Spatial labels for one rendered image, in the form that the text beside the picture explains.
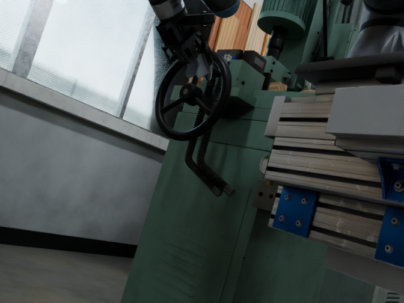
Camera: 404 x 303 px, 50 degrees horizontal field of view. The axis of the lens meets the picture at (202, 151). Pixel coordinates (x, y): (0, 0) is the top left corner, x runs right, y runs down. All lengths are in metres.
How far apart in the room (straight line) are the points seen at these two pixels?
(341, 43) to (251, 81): 0.48
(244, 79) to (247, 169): 0.28
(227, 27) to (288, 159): 2.54
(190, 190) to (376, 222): 0.79
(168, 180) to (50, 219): 1.27
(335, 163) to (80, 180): 2.08
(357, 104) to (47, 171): 2.13
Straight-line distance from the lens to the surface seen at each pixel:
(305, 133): 0.84
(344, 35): 1.74
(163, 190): 1.51
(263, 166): 1.21
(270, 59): 1.56
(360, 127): 0.61
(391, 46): 0.83
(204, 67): 1.15
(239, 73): 1.33
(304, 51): 1.68
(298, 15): 1.62
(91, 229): 2.83
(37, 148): 2.52
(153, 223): 1.52
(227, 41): 3.32
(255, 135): 1.33
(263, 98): 1.36
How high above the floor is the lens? 0.52
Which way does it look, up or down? 6 degrees up
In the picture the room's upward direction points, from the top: 16 degrees clockwise
